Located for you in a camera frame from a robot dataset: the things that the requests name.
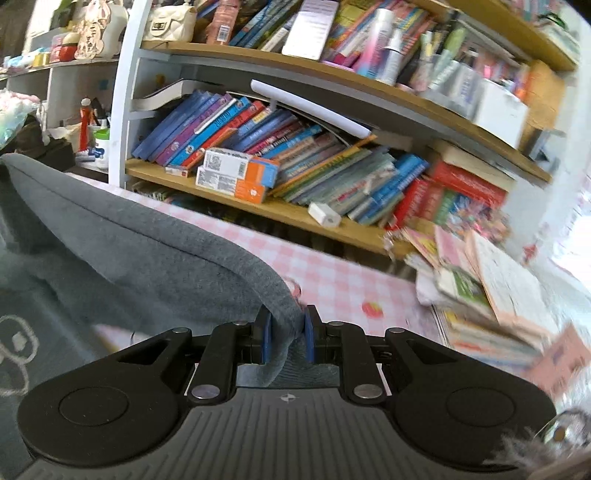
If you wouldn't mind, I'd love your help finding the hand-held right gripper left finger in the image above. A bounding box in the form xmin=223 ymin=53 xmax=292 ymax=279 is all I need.
xmin=111 ymin=305 xmax=273 ymax=407

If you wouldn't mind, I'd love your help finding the black box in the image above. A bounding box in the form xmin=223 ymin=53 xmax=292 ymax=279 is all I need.
xmin=44 ymin=138 xmax=77 ymax=174

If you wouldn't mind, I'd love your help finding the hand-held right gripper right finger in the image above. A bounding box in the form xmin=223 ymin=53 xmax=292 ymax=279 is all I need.
xmin=305 ymin=305 xmax=462 ymax=407

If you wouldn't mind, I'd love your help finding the row of colourful books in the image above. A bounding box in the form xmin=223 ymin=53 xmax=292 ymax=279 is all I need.
xmin=131 ymin=90 xmax=509 ymax=232

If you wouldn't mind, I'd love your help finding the white wooden bookshelf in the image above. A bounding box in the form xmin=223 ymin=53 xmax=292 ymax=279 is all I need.
xmin=0 ymin=0 xmax=583 ymax=266

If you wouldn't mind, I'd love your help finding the bunch of pens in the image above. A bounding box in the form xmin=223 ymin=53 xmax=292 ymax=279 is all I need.
xmin=90 ymin=97 xmax=112 ymax=130

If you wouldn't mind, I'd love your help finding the white storage box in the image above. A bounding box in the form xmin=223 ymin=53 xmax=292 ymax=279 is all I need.
xmin=475 ymin=78 xmax=529 ymax=148

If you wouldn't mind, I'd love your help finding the orange white carton box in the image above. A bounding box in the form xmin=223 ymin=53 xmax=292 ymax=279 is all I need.
xmin=196 ymin=166 xmax=269 ymax=204
xmin=203 ymin=148 xmax=280 ymax=189

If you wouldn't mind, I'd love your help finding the pile of booklets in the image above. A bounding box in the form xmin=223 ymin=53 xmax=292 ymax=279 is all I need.
xmin=402 ymin=226 xmax=591 ymax=384

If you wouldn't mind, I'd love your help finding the grey sweatshirt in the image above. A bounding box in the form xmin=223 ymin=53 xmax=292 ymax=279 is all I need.
xmin=0 ymin=154 xmax=340 ymax=480

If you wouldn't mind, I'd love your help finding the white green pen tub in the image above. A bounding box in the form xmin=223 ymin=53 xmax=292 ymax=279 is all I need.
xmin=92 ymin=127 xmax=112 ymax=169

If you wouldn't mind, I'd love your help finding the white desk lamp bar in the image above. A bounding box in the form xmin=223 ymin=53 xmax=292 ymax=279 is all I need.
xmin=250 ymin=79 xmax=374 ymax=139

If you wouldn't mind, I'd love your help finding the white quilted handbag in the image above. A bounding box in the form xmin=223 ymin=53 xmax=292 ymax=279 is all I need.
xmin=143 ymin=2 xmax=198 ymax=42

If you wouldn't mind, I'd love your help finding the red bottle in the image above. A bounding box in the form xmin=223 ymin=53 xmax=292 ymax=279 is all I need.
xmin=78 ymin=98 xmax=93 ymax=153

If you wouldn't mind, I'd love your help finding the grey fluffy fur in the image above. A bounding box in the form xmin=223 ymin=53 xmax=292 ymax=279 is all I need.
xmin=480 ymin=406 xmax=591 ymax=480

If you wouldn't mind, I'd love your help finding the iridescent plush bag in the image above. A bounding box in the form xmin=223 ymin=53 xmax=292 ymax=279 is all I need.
xmin=0 ymin=90 xmax=40 ymax=153

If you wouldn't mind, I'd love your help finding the white charger plug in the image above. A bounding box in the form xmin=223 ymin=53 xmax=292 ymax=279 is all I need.
xmin=308 ymin=202 xmax=342 ymax=228

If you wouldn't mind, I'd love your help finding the row of upper shelf books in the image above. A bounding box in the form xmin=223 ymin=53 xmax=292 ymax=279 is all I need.
xmin=194 ymin=0 xmax=439 ymax=77

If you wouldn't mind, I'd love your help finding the pink checked cartoon table mat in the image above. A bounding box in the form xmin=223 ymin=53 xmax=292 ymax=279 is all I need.
xmin=65 ymin=166 xmax=568 ymax=407

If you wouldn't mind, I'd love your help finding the thick black white book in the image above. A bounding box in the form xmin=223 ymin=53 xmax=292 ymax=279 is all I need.
xmin=130 ymin=79 xmax=208 ymax=113

